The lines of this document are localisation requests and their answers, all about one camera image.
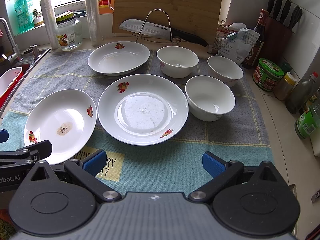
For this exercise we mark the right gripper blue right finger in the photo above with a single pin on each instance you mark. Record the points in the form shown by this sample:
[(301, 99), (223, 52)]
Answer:
[(213, 164)]

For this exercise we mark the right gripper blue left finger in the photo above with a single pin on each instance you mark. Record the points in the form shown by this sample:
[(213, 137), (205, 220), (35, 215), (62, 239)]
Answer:
[(94, 163)]

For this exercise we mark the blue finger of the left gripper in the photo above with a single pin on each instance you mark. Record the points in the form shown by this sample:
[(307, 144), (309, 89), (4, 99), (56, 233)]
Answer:
[(4, 135)]

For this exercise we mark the white fruit plate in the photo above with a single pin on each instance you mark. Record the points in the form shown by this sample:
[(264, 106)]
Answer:
[(66, 118), (118, 58), (142, 109)]

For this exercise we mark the white bowl pink flowers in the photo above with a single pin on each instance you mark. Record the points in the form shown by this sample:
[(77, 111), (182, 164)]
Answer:
[(177, 62)]

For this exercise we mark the red wash basin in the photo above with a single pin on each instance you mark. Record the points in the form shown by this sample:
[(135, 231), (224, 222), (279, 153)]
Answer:
[(12, 89)]

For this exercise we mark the grey blue checked towel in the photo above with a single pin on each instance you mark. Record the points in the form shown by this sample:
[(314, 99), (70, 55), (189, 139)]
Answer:
[(172, 166)]

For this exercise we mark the white colander basket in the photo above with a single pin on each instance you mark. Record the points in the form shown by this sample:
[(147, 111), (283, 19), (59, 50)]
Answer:
[(8, 79)]

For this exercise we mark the steel sink faucet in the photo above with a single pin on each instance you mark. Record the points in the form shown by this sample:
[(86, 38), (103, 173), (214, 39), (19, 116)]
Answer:
[(16, 54)]

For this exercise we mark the steel sink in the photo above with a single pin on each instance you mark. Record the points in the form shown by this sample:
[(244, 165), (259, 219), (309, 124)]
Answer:
[(13, 77)]

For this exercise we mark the sink soap dispenser knob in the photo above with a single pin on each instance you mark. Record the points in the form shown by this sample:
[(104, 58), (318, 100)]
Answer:
[(34, 49)]

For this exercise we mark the dark oil glass bottle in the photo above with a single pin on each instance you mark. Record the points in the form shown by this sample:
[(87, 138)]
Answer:
[(301, 93)]

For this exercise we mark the green lid sauce jar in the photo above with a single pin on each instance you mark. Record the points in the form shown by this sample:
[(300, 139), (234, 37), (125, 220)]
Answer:
[(267, 75)]

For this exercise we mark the green label glass jar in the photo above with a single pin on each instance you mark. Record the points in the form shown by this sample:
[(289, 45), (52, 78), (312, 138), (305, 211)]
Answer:
[(308, 122)]

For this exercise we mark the yellow lid spice jar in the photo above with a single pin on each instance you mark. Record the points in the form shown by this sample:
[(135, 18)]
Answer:
[(285, 86)]

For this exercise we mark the dark soy sauce bottle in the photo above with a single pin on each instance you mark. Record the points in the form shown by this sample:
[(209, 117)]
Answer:
[(254, 53)]

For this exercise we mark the green dish soap bottle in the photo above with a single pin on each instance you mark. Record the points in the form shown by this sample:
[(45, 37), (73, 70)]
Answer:
[(24, 14)]

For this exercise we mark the small potted succulent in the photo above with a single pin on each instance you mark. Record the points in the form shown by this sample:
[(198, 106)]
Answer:
[(37, 18)]

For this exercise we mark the glass jar green lid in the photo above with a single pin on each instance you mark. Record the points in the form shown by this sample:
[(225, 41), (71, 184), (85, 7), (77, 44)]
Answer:
[(69, 31)]

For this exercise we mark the white plastic food bag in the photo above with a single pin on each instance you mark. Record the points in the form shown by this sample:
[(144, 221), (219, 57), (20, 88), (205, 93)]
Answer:
[(237, 45)]

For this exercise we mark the red white seasoning bag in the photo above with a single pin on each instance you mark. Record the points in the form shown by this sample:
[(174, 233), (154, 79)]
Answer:
[(221, 33)]

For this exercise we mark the left plastic wrap roll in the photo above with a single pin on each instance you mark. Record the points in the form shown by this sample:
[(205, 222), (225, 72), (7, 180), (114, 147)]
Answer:
[(50, 24)]

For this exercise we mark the plastic wrap roll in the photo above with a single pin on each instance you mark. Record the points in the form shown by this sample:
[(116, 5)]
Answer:
[(93, 20), (50, 24)]

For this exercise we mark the steel santoku knife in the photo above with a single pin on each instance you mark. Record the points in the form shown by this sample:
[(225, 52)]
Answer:
[(160, 31)]

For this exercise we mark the wooden knife block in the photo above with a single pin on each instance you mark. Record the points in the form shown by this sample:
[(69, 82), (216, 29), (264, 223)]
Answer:
[(277, 34)]

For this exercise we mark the bamboo cutting board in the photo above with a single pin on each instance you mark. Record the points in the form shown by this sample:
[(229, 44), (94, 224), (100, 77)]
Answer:
[(198, 17)]

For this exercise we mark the right plastic wrap roll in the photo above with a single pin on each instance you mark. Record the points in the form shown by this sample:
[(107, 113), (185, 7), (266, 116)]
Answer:
[(93, 20)]

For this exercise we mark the steel wire rack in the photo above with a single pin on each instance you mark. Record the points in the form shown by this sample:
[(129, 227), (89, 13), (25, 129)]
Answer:
[(159, 19)]

